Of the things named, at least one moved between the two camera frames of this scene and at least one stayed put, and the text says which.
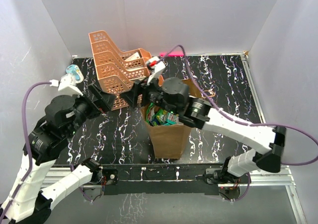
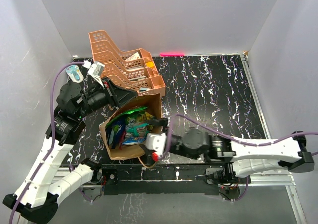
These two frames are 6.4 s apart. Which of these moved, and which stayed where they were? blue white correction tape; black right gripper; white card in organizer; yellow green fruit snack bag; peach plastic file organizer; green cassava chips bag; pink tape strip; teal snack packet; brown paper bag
Moved: yellow green fruit snack bag; green cassava chips bag; brown paper bag; teal snack packet; black right gripper
Stayed: blue white correction tape; pink tape strip; white card in organizer; peach plastic file organizer
